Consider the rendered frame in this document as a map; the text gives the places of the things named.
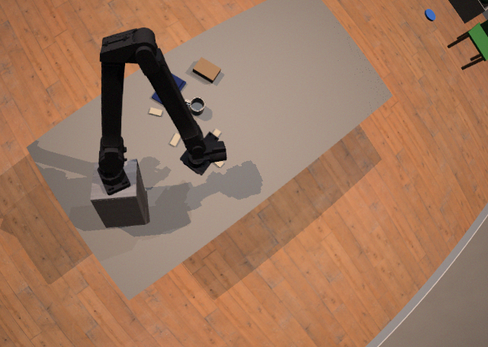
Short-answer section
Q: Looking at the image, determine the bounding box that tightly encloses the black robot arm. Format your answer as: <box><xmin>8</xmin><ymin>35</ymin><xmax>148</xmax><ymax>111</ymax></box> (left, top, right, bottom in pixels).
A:
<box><xmin>98</xmin><ymin>27</ymin><xmax>226</xmax><ymax>195</ymax></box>

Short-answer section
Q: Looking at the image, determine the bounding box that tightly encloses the dark blue notebook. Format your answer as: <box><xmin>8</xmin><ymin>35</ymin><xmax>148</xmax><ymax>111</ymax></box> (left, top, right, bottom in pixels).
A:
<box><xmin>152</xmin><ymin>74</ymin><xmax>186</xmax><ymax>104</ymax></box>

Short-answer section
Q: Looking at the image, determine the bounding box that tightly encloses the grey mug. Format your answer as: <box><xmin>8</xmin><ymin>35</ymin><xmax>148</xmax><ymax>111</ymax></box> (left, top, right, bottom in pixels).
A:
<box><xmin>185</xmin><ymin>98</ymin><xmax>205</xmax><ymax>116</ymax></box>

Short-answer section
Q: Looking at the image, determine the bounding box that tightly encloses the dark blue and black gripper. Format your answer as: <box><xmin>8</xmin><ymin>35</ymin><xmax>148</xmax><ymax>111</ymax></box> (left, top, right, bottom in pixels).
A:
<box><xmin>180</xmin><ymin>150</ymin><xmax>211</xmax><ymax>175</ymax></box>

